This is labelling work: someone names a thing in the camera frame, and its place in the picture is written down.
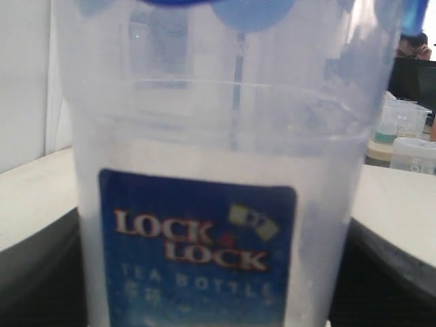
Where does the clear background storage bin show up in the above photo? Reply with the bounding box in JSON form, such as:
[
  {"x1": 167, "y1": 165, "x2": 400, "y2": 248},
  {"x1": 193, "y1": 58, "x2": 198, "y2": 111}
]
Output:
[{"x1": 371, "y1": 91, "x2": 431, "y2": 144}]

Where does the person in background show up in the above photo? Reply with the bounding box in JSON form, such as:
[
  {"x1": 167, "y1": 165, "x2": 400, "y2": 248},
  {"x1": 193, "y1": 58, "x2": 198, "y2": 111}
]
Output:
[{"x1": 396, "y1": 32, "x2": 432, "y2": 61}]

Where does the small clear background container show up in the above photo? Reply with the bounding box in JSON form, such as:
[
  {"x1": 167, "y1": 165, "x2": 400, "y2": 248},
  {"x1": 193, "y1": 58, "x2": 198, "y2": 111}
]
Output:
[{"x1": 390, "y1": 138, "x2": 435, "y2": 176}]

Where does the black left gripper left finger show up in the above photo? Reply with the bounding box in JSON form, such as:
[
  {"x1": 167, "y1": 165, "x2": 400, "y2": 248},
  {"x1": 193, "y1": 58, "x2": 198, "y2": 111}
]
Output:
[{"x1": 1, "y1": 209, "x2": 88, "y2": 326}]

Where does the black background monitor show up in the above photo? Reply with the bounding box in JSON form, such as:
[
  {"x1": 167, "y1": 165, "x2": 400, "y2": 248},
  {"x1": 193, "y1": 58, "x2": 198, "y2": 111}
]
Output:
[{"x1": 388, "y1": 57, "x2": 435, "y2": 116}]

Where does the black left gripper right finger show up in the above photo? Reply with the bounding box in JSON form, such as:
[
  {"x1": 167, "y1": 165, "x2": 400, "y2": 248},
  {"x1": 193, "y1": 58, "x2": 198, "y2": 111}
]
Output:
[{"x1": 328, "y1": 220, "x2": 435, "y2": 326}]

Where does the clear plastic container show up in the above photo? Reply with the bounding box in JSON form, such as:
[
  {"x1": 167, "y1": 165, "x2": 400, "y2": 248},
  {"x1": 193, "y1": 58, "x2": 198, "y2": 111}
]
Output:
[{"x1": 54, "y1": 1, "x2": 402, "y2": 326}]

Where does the white backdrop curtain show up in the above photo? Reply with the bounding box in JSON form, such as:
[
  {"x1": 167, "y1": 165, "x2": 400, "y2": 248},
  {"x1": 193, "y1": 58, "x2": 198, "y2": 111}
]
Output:
[{"x1": 1, "y1": 1, "x2": 72, "y2": 172}]

